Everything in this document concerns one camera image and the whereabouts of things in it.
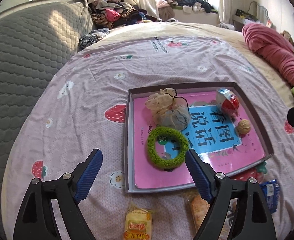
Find pile of mixed clothes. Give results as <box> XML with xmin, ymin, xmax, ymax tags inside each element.
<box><xmin>81</xmin><ymin>0</ymin><xmax>162</xmax><ymax>29</ymax></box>

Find grey quilted headboard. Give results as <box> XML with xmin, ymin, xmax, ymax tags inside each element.
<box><xmin>0</xmin><ymin>1</ymin><xmax>94</xmax><ymax>230</ymax></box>

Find beige mesh drawstring pouch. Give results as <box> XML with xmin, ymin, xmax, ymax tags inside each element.
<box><xmin>145</xmin><ymin>87</ymin><xmax>190</xmax><ymax>130</ymax></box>

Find pink book blue label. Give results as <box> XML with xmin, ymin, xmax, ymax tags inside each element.
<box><xmin>133</xmin><ymin>92</ymin><xmax>265</xmax><ymax>188</ymax></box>

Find green fuzzy ring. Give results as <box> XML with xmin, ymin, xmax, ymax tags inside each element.
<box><xmin>147</xmin><ymin>127</ymin><xmax>189</xmax><ymax>170</ymax></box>

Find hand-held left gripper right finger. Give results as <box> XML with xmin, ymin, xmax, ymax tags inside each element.
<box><xmin>185</xmin><ymin>149</ymin><xmax>277</xmax><ymax>240</ymax></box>

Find red toy egg packet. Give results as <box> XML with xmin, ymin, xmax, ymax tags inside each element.
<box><xmin>216</xmin><ymin>87</ymin><xmax>240</xmax><ymax>117</ymax></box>

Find cluttered side table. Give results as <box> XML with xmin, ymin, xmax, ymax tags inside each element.
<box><xmin>232</xmin><ymin>9</ymin><xmax>258</xmax><ymax>25</ymax></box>

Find blue snack packet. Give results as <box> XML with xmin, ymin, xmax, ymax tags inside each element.
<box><xmin>259</xmin><ymin>179</ymin><xmax>280</xmax><ymax>214</ymax></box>

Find clear yellow biscuit packet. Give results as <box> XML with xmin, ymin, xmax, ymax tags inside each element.
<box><xmin>187</xmin><ymin>194</ymin><xmax>211</xmax><ymax>233</ymax></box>

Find dark patterned cloth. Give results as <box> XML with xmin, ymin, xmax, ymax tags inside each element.
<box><xmin>78</xmin><ymin>28</ymin><xmax>110</xmax><ymax>52</ymax></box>

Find pink printed bed sheet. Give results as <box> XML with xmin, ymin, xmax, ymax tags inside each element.
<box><xmin>1</xmin><ymin>36</ymin><xmax>294</xmax><ymax>240</ymax></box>

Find window seat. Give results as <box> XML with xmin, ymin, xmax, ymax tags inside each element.
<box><xmin>173</xmin><ymin>7</ymin><xmax>221</xmax><ymax>27</ymax></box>

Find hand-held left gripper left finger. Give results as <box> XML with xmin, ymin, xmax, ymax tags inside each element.
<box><xmin>13</xmin><ymin>148</ymin><xmax>104</xmax><ymax>240</ymax></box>

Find pink quilt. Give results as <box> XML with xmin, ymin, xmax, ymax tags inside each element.
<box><xmin>242</xmin><ymin>23</ymin><xmax>294</xmax><ymax>87</ymax></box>

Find yellow orange snack packet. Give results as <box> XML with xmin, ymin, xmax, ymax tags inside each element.
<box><xmin>123</xmin><ymin>202</ymin><xmax>153</xmax><ymax>240</ymax></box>

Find walnut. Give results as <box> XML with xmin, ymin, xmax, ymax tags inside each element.
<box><xmin>237</xmin><ymin>119</ymin><xmax>251</xmax><ymax>135</ymax></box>

